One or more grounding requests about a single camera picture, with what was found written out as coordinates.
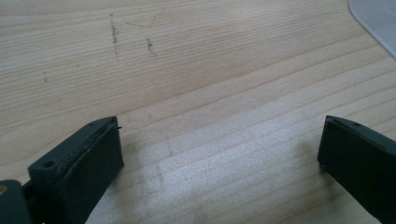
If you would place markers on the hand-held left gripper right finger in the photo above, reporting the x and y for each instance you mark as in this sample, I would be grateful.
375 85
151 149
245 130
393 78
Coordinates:
361 161

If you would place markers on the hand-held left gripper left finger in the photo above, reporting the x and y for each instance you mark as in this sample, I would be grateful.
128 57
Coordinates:
77 168

